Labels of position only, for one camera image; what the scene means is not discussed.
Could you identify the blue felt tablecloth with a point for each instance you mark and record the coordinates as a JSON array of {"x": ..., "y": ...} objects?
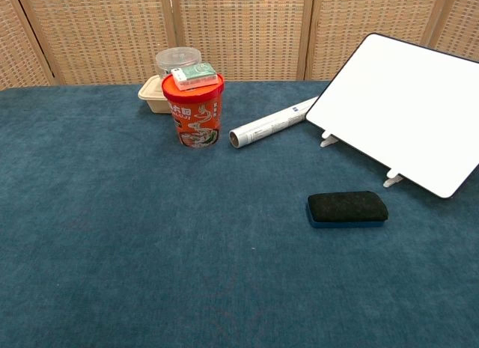
[{"x": 112, "y": 213}]

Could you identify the clear plastic jar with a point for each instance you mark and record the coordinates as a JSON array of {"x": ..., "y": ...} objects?
[{"x": 176, "y": 60}]

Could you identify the red instant noodle cup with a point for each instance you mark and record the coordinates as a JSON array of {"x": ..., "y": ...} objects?
[{"x": 194, "y": 116}]

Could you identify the beige square tray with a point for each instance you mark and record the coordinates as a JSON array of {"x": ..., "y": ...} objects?
[{"x": 151, "y": 95}]

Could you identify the white rectangular board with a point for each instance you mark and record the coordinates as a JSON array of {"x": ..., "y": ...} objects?
[{"x": 393, "y": 108}]

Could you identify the black eraser block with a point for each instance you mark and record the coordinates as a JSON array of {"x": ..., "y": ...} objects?
[{"x": 348, "y": 207}]

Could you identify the small green white box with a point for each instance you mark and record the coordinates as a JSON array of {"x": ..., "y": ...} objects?
[{"x": 194, "y": 76}]

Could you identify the woven bamboo folding screen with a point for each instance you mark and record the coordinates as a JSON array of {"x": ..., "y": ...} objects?
[{"x": 243, "y": 26}]

